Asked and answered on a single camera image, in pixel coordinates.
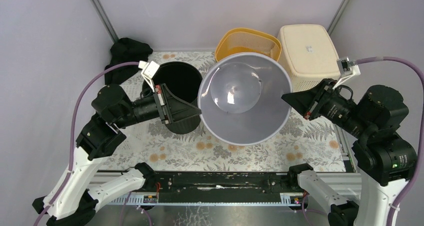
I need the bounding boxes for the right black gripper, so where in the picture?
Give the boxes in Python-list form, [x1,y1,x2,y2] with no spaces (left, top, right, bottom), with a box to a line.
[282,76,373,135]

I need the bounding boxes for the black round bucket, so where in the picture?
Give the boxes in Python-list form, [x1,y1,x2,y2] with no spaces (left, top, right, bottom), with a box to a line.
[142,62,203,134]

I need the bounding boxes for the cream large container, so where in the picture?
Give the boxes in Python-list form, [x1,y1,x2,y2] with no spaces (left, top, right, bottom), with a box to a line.
[277,24,340,92]

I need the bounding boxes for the grey bucket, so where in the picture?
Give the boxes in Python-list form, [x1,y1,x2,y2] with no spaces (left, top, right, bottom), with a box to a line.
[197,53,293,146]

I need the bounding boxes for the yellow plastic waste basket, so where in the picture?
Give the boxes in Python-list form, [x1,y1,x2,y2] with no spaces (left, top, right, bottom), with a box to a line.
[214,28,282,62]

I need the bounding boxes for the white perforated basket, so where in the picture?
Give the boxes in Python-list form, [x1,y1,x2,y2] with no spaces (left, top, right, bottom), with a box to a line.
[115,84,155,154]

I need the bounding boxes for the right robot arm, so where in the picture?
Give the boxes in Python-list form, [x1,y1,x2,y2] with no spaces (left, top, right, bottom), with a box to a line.
[282,79,419,225]

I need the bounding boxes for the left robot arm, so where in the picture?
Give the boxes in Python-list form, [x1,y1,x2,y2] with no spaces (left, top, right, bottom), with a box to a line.
[32,84,201,225]

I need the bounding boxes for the floral patterned table mat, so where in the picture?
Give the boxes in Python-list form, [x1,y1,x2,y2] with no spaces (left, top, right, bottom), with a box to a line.
[99,51,347,173]

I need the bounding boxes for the black crumpled cloth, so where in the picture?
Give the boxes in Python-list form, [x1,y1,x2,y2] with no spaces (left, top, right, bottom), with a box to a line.
[104,38,153,85]

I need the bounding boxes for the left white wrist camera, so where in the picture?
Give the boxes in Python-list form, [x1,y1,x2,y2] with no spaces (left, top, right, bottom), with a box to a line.
[138,61,160,92]

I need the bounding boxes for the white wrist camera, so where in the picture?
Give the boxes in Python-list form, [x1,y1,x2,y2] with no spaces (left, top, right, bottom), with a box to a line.
[332,57,361,90]
[138,61,160,92]

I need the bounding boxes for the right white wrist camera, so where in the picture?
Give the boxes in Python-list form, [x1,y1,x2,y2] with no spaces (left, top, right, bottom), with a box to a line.
[332,57,361,90]

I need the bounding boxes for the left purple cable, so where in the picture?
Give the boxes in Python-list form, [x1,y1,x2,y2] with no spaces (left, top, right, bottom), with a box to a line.
[33,62,148,226]

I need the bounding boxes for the purple cable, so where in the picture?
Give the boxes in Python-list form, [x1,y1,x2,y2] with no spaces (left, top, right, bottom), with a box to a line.
[33,62,148,226]
[298,56,424,226]

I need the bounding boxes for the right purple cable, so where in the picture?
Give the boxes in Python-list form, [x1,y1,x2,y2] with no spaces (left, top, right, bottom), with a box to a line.
[298,56,424,226]

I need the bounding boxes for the aluminium frame rail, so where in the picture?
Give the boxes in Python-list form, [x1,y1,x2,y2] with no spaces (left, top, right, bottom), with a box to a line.
[64,172,385,226]

